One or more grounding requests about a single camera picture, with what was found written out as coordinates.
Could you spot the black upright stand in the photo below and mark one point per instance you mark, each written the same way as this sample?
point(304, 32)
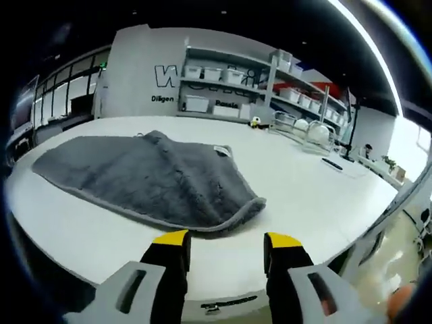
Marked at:
point(351, 135)

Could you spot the metal dish rack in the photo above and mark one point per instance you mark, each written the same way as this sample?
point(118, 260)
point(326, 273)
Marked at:
point(303, 135)

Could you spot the desk computer monitor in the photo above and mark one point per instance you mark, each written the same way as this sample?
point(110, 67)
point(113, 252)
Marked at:
point(23, 108)

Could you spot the grey shelving unit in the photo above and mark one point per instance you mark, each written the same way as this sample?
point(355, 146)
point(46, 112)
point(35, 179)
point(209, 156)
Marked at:
point(270, 77)

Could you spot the black remote control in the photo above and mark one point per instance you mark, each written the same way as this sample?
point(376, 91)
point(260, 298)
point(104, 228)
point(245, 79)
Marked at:
point(331, 163)

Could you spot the small cardboard box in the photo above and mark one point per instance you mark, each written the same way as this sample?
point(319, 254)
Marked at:
point(400, 175)

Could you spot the person's right hand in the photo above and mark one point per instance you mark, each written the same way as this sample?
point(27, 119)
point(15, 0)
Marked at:
point(401, 302)

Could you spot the grey towel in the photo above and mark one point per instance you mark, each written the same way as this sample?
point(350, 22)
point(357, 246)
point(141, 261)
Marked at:
point(152, 179)

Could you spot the white round bowl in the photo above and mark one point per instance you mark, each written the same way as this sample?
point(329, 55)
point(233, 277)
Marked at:
point(301, 125)
point(319, 131)

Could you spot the small green plant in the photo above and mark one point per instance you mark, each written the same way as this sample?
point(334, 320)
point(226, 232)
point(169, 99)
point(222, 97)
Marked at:
point(389, 163)

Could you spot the long ceiling light strip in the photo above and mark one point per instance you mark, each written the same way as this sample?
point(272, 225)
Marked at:
point(374, 44)

